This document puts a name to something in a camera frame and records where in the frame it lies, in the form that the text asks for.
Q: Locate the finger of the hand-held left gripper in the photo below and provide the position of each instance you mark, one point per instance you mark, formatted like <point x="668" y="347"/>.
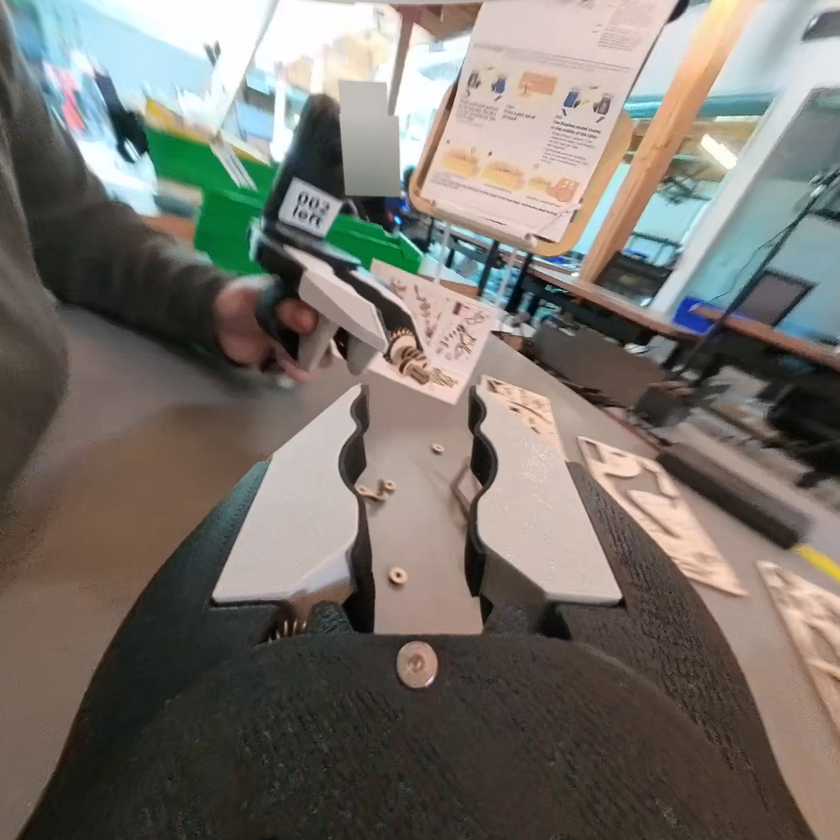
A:
<point x="341" y="305"/>
<point x="387" y="308"/>

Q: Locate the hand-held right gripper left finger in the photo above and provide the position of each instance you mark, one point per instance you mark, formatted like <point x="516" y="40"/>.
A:
<point x="295" y="525"/>

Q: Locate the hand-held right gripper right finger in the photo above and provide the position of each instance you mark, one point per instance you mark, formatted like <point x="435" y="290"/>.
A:
<point x="538" y="525"/>

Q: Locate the wooden gear axle assembly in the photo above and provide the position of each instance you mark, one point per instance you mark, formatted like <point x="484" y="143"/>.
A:
<point x="410" y="358"/>

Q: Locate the wooden link piece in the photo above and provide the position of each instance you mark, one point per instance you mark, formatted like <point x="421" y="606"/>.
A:
<point x="374" y="492"/>

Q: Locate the person's left forearm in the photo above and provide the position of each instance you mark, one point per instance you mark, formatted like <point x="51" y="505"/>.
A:
<point x="118" y="262"/>

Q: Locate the wooden parts sheet curved cutout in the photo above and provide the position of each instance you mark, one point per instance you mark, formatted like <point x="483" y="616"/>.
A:
<point x="656" y="518"/>

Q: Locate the wooden parts sheet slotted strips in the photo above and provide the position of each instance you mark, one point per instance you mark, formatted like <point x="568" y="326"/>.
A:
<point x="525" y="407"/>

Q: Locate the emptied wooden parts sheet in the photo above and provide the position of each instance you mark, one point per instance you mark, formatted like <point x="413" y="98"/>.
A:
<point x="807" y="623"/>

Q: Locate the person's left hand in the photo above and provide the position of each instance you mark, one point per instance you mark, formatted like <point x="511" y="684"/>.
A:
<point x="236" y="321"/>

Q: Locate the large green plastic bin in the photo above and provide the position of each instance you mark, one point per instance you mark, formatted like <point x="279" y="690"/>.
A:
<point x="223" y="229"/>

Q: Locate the assembly instruction booklet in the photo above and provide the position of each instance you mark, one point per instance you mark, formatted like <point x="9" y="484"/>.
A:
<point x="459" y="315"/>

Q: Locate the black flat box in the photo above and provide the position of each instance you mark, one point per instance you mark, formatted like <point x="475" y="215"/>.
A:
<point x="590" y="367"/>

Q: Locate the printed instruction sheet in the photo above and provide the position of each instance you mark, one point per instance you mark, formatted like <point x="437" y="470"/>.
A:
<point x="525" y="164"/>

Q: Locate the blue plastic bin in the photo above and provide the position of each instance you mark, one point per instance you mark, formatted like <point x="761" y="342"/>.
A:
<point x="692" y="315"/>

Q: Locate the black tripod stand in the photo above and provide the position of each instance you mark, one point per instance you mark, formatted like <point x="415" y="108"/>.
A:
<point x="754" y="289"/>

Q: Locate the dark monitor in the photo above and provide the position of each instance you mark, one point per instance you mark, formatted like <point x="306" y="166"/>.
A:
<point x="778" y="302"/>

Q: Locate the wooden model frame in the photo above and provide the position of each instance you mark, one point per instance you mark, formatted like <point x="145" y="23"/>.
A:
<point x="457" y="482"/>

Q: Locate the wooden support post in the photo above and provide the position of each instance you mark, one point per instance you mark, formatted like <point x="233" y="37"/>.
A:
<point x="669" y="131"/>

